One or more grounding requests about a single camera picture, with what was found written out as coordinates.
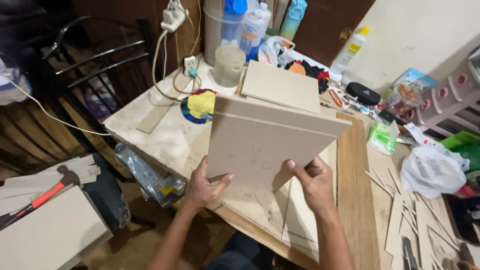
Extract person's left hand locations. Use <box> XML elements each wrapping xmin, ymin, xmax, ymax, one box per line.
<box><xmin>182</xmin><ymin>155</ymin><xmax>235</xmax><ymax>209</ymax></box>

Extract person's right hand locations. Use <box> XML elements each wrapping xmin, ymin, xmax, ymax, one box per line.
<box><xmin>287</xmin><ymin>156</ymin><xmax>337</xmax><ymax>217</ymax></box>

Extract beige MDF board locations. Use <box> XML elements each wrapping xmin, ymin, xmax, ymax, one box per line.
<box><xmin>206</xmin><ymin>112</ymin><xmax>337</xmax><ymax>193</ymax></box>
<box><xmin>241</xmin><ymin>60</ymin><xmax>322</xmax><ymax>114</ymax></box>
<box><xmin>214</xmin><ymin>94</ymin><xmax>353</xmax><ymax>142</ymax></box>

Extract flat beige MDF sheets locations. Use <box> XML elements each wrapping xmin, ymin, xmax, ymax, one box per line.
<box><xmin>281</xmin><ymin>139</ymin><xmax>339</xmax><ymax>264</ymax></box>

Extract brown wood grain plank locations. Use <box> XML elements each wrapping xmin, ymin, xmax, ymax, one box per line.
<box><xmin>336</xmin><ymin>112</ymin><xmax>382</xmax><ymax>270</ymax></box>

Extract clear plastic bag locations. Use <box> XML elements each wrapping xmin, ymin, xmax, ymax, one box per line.
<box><xmin>113</xmin><ymin>142</ymin><xmax>187</xmax><ymax>208</ymax></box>

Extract person's dark trousers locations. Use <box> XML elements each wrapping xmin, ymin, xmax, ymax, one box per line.
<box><xmin>206</xmin><ymin>230</ymin><xmax>275</xmax><ymax>270</ymax></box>

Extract green wipes packet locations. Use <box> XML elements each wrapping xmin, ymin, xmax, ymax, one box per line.
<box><xmin>366</xmin><ymin>121</ymin><xmax>400</xmax><ymax>157</ymax></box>

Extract grey pen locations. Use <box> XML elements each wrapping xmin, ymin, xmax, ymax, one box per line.
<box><xmin>320</xmin><ymin>101</ymin><xmax>355</xmax><ymax>116</ymax></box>

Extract yellow and blue cloth scraps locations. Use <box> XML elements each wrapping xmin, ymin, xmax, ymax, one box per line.
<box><xmin>180</xmin><ymin>88</ymin><xmax>218</xmax><ymax>125</ymax></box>

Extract flat wooden strip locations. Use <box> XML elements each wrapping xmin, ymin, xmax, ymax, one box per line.
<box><xmin>136</xmin><ymin>74</ymin><xmax>193</xmax><ymax>135</ymax></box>

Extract black stool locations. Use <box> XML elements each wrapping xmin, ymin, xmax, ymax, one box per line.
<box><xmin>83</xmin><ymin>153</ymin><xmax>157</xmax><ymax>230</ymax></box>

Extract black phone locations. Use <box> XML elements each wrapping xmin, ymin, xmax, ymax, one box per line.
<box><xmin>377</xmin><ymin>109</ymin><xmax>406</xmax><ymax>127</ymax></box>

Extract black glasses case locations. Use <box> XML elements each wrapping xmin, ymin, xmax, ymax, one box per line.
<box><xmin>345</xmin><ymin>82</ymin><xmax>382</xmax><ymax>107</ymax></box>

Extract heap of thin MDF offcuts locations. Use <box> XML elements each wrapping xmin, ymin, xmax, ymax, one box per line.
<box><xmin>365</xmin><ymin>155</ymin><xmax>480</xmax><ymax>270</ymax></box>

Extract grey utility knife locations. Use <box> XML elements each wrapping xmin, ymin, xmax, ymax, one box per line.
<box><xmin>401</xmin><ymin>236</ymin><xmax>419</xmax><ymax>270</ymax></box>

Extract white paper label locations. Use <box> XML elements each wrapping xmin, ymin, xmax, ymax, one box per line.
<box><xmin>404</xmin><ymin>122</ymin><xmax>438</xmax><ymax>148</ymax></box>

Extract white knotted plastic bag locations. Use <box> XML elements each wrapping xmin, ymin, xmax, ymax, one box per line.
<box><xmin>400</xmin><ymin>144</ymin><xmax>470</xmax><ymax>200</ymax></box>

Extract black red orange cloth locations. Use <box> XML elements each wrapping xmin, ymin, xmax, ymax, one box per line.
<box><xmin>284</xmin><ymin>59</ymin><xmax>331</xmax><ymax>95</ymax></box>

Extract clear jar of snacks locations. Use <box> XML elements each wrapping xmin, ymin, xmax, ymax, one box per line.
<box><xmin>382</xmin><ymin>81</ymin><xmax>423</xmax><ymax>115</ymax></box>

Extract translucent plastic cup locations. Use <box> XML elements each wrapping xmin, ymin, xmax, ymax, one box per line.
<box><xmin>213</xmin><ymin>45</ymin><xmax>247</xmax><ymax>88</ymax></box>

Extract white glue bottle yellow cap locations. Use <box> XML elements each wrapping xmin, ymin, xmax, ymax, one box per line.
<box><xmin>329</xmin><ymin>26</ymin><xmax>370</xmax><ymax>75</ymax></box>

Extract crumpled white printed plastic bag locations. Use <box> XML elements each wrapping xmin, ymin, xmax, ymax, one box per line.
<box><xmin>257</xmin><ymin>35</ymin><xmax>298</xmax><ymax>69</ymax></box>

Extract light blue booklet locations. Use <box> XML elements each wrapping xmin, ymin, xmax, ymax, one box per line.
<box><xmin>391</xmin><ymin>67</ymin><xmax>439</xmax><ymax>95</ymax></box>

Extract green plastic bag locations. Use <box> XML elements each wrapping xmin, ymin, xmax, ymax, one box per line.
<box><xmin>440</xmin><ymin>131</ymin><xmax>480</xmax><ymax>173</ymax></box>

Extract tall translucent plastic container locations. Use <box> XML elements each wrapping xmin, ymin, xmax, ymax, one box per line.
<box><xmin>203</xmin><ymin>0</ymin><xmax>245</xmax><ymax>67</ymax></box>

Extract large beige MDF panel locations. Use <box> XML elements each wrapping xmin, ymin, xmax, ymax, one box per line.
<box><xmin>0</xmin><ymin>185</ymin><xmax>114</xmax><ymax>270</ymax></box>

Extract brown wooden door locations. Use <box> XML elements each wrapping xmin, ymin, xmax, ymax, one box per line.
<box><xmin>292</xmin><ymin>0</ymin><xmax>376</xmax><ymax>68</ymax></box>

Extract pink plastic rack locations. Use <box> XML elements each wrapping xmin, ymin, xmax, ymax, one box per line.
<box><xmin>403</xmin><ymin>44</ymin><xmax>480</xmax><ymax>138</ymax></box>

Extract black metal chair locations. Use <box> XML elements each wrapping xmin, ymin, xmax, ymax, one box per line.
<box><xmin>42</xmin><ymin>16</ymin><xmax>159</xmax><ymax>110</ymax></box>

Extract white bottle with blue label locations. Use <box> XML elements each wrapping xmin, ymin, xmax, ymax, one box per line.
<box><xmin>239</xmin><ymin>2</ymin><xmax>272</xmax><ymax>62</ymax></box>

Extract blue plastic bottle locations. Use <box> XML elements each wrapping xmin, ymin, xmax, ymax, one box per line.
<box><xmin>221</xmin><ymin>0</ymin><xmax>248</xmax><ymax>48</ymax></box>

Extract teal gradient bottle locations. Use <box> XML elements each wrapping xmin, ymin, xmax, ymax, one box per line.
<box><xmin>279</xmin><ymin>0</ymin><xmax>308</xmax><ymax>42</ymax></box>

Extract white power strip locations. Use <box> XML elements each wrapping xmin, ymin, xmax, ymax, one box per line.
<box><xmin>161</xmin><ymin>0</ymin><xmax>187</xmax><ymax>33</ymax></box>

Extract pile of beige board pieces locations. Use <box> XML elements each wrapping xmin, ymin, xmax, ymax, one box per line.
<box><xmin>0</xmin><ymin>154</ymin><xmax>102</xmax><ymax>217</ymax></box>

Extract white cloth bundle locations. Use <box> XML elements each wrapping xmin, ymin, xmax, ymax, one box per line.
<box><xmin>0</xmin><ymin>55</ymin><xmax>33</xmax><ymax>106</ymax></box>

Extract orange handled scissors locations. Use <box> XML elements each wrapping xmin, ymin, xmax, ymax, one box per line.
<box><xmin>328</xmin><ymin>88</ymin><xmax>346</xmax><ymax>110</ymax></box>

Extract white wall socket block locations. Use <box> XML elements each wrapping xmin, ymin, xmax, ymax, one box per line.
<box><xmin>182</xmin><ymin>55</ymin><xmax>199</xmax><ymax>77</ymax></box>

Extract beige power cable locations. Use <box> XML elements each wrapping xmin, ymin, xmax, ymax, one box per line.
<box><xmin>151</xmin><ymin>29</ymin><xmax>203</xmax><ymax>103</ymax></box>

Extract hammer with orange handle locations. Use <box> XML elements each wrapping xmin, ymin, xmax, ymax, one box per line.
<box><xmin>0</xmin><ymin>164</ymin><xmax>81</xmax><ymax>230</ymax></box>

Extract thin white cable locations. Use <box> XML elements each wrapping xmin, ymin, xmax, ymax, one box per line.
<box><xmin>0</xmin><ymin>72</ymin><xmax>112</xmax><ymax>137</ymax></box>

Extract wooden slatted frame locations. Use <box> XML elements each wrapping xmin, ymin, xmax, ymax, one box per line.
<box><xmin>0</xmin><ymin>100</ymin><xmax>114</xmax><ymax>178</ymax></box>

